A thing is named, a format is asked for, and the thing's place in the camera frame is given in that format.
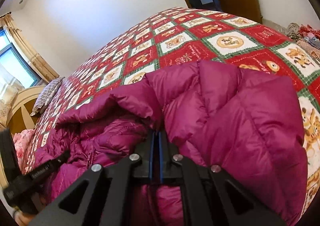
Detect red patchwork bear bedspread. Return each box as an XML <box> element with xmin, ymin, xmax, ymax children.
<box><xmin>23</xmin><ymin>8</ymin><xmax>319</xmax><ymax>217</ymax></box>

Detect beige wooden headboard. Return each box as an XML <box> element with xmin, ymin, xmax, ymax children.
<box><xmin>1</xmin><ymin>86</ymin><xmax>45</xmax><ymax>173</ymax></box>

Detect blue framed window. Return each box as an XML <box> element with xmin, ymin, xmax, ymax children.
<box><xmin>1</xmin><ymin>27</ymin><xmax>42</xmax><ymax>98</ymax></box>

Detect pink floral cloth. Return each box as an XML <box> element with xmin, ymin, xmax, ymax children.
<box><xmin>13</xmin><ymin>129</ymin><xmax>35</xmax><ymax>173</ymax></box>

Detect beige patterned right curtain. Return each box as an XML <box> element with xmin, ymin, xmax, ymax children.
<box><xmin>1</xmin><ymin>13</ymin><xmax>59</xmax><ymax>82</ymax></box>

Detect pile of clothes on floor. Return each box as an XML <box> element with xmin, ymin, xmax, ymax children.
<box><xmin>285</xmin><ymin>23</ymin><xmax>320</xmax><ymax>61</ymax></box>

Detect person's left hand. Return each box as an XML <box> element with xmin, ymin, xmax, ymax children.
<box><xmin>13</xmin><ymin>210</ymin><xmax>35</xmax><ymax>226</ymax></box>

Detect magenta down jacket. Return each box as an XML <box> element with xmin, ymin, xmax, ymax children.
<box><xmin>35</xmin><ymin>60</ymin><xmax>308</xmax><ymax>225</ymax></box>

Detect striped pillow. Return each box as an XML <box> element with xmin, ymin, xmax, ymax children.
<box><xmin>30</xmin><ymin>77</ymin><xmax>64</xmax><ymax>116</ymax></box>

